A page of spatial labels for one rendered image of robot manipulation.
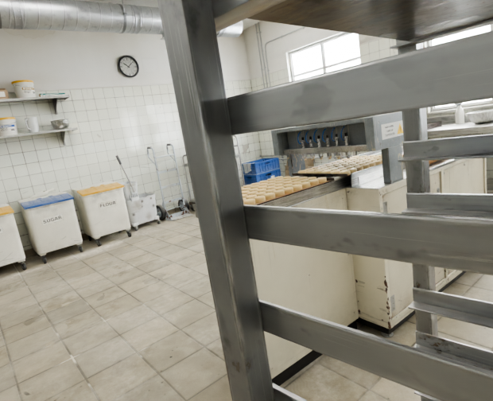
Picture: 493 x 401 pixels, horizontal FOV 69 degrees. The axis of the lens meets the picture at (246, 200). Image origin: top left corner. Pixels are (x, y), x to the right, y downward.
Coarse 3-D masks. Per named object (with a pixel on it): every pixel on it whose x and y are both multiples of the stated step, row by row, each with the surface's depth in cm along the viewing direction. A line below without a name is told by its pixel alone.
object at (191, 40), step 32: (160, 0) 27; (192, 0) 26; (192, 32) 26; (192, 64) 26; (192, 96) 27; (224, 96) 29; (192, 128) 28; (224, 128) 29; (192, 160) 29; (224, 160) 29; (224, 192) 29; (224, 224) 29; (224, 256) 29; (224, 288) 31; (256, 288) 32; (224, 320) 32; (256, 320) 32; (224, 352) 33; (256, 352) 32; (256, 384) 32
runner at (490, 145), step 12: (408, 144) 61; (420, 144) 59; (432, 144) 58; (444, 144) 57; (456, 144) 56; (468, 144) 54; (480, 144) 53; (492, 144) 52; (408, 156) 61; (420, 156) 60; (432, 156) 58; (444, 156) 56; (456, 156) 55; (468, 156) 53; (480, 156) 52; (492, 156) 51
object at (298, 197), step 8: (328, 184) 180; (336, 184) 184; (344, 184) 188; (304, 192) 170; (312, 192) 174; (320, 192) 177; (328, 192) 180; (272, 200) 158; (280, 200) 161; (288, 200) 164; (296, 200) 167; (304, 200) 170
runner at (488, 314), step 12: (420, 288) 66; (420, 300) 66; (432, 300) 64; (444, 300) 63; (456, 300) 61; (468, 300) 60; (480, 300) 59; (432, 312) 62; (444, 312) 62; (456, 312) 61; (468, 312) 61; (480, 312) 59; (492, 312) 58; (480, 324) 57; (492, 324) 57
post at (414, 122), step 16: (416, 48) 56; (416, 112) 59; (416, 128) 59; (416, 176) 61; (416, 192) 62; (416, 272) 66; (432, 272) 65; (432, 288) 65; (416, 320) 68; (432, 320) 66
